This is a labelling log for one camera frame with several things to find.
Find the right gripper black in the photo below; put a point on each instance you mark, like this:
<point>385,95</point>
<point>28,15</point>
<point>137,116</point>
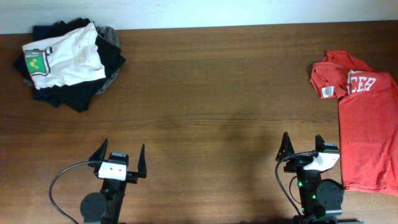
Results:
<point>292,168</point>

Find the navy folded garment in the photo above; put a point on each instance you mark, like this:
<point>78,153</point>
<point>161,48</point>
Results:
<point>41,95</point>

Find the orange red t-shirt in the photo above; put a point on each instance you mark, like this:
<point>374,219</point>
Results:
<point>367,112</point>

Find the white folded t-shirt green print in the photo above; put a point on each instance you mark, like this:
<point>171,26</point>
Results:
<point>66,60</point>

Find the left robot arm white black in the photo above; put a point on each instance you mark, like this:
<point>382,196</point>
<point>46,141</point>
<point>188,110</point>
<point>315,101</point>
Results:
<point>105,206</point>

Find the grey folded garment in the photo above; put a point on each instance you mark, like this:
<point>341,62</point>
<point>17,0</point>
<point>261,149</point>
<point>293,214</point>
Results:
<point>111,36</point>

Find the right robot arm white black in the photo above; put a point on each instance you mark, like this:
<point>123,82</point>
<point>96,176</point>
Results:
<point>320,199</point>

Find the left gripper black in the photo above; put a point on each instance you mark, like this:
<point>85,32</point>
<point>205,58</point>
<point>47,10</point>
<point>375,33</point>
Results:
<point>132,177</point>

